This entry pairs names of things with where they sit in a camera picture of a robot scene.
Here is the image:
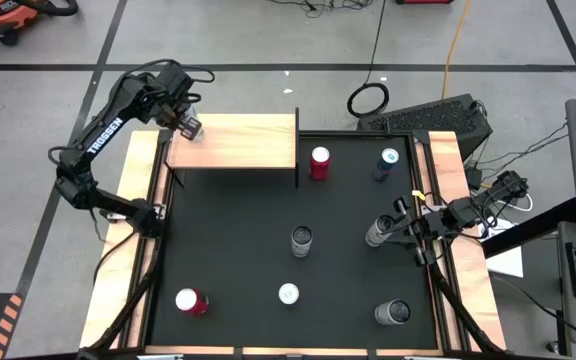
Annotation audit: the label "white cable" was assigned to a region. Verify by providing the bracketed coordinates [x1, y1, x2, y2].
[487, 189, 535, 214]

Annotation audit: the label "Celsius Tropical Vibe can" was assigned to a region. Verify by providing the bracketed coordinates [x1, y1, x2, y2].
[364, 214, 395, 249]

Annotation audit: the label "black table mat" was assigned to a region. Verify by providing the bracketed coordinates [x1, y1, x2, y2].
[146, 132, 439, 351]

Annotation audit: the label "black coiled cable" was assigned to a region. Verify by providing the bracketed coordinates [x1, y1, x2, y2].
[345, 0, 391, 120]

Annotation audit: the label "short red soda can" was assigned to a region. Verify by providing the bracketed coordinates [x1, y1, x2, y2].
[174, 287, 211, 318]

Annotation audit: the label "black power adapter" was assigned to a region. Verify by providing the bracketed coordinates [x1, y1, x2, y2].
[464, 166, 485, 192]

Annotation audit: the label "wooden shelf black frame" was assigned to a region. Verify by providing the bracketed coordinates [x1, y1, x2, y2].
[161, 106, 303, 190]

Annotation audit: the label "black vacuum hose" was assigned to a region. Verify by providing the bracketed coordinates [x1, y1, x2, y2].
[15, 0, 80, 17]

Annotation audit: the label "tall red Coca-Cola can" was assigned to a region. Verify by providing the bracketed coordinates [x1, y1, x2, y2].
[308, 145, 332, 182]

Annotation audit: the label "tangled black cables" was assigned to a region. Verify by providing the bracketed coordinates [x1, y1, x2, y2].
[267, 0, 375, 19]

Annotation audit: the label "white Celsius can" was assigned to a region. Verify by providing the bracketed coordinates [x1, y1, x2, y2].
[290, 225, 314, 259]

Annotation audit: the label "black frame strut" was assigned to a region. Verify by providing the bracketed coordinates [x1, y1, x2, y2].
[75, 234, 165, 360]
[425, 249, 507, 357]

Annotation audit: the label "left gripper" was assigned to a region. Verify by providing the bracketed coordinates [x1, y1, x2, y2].
[147, 64, 204, 142]

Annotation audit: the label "blue Red Bull can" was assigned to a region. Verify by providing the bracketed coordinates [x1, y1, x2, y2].
[371, 147, 401, 183]

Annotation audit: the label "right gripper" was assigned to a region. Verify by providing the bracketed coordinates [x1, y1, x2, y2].
[385, 196, 449, 249]

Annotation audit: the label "silver Celsius can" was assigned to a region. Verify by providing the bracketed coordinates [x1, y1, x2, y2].
[373, 298, 412, 327]

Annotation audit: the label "Red Bull Sugarfree can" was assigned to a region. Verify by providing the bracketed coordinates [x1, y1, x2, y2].
[277, 282, 301, 307]

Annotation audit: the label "yellow extension cable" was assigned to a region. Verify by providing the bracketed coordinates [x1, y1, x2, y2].
[440, 0, 472, 100]

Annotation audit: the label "black computer tower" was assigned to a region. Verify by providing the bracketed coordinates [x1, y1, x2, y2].
[356, 93, 495, 162]

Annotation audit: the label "white paper sheet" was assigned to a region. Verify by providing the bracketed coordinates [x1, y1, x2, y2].
[476, 217, 525, 280]

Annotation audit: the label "black beam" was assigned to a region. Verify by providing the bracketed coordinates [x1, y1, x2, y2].
[481, 197, 576, 260]

